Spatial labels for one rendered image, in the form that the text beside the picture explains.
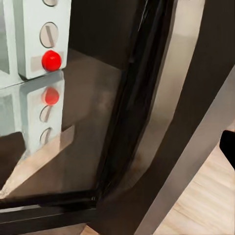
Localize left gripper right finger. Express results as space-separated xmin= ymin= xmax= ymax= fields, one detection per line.
xmin=219 ymin=130 xmax=235 ymax=170

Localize microwave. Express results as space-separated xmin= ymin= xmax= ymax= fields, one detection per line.
xmin=0 ymin=0 xmax=208 ymax=235

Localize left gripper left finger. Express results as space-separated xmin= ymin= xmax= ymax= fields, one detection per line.
xmin=0 ymin=130 xmax=25 ymax=189

